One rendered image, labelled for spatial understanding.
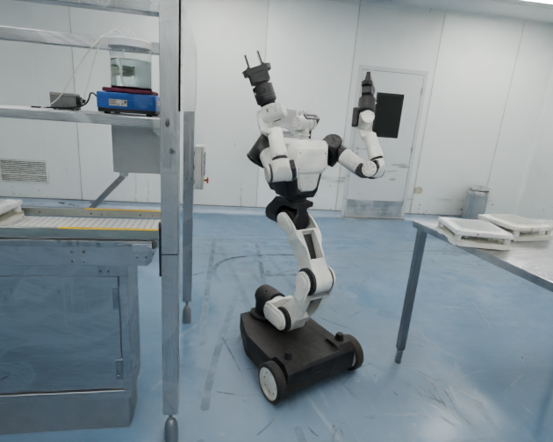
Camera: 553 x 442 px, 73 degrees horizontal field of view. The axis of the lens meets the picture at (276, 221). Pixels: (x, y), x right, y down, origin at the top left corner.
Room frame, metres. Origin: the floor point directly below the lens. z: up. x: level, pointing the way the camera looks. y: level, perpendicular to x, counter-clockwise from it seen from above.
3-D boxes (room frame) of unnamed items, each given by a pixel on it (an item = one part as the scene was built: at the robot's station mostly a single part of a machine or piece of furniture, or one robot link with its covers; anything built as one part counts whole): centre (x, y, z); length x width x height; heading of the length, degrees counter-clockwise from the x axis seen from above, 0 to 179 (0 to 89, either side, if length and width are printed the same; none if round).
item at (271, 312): (1.97, -0.10, 0.28); 0.21 x 0.20 x 0.13; 35
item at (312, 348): (1.94, -0.12, 0.19); 0.64 x 0.52 x 0.33; 35
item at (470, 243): (1.70, -0.92, 0.90); 0.24 x 0.24 x 0.02; 87
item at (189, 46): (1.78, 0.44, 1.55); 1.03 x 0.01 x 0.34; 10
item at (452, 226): (1.70, -0.92, 0.95); 0.25 x 0.24 x 0.02; 177
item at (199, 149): (2.31, 0.50, 1.05); 0.17 x 0.06 x 0.26; 10
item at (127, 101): (1.47, 0.58, 1.39); 0.21 x 0.20 x 0.09; 10
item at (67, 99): (1.44, 0.81, 1.38); 0.12 x 0.07 x 0.06; 100
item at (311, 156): (2.00, -0.07, 1.15); 0.34 x 0.30 x 0.36; 125
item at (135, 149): (1.56, 0.57, 1.22); 0.22 x 0.11 x 0.20; 100
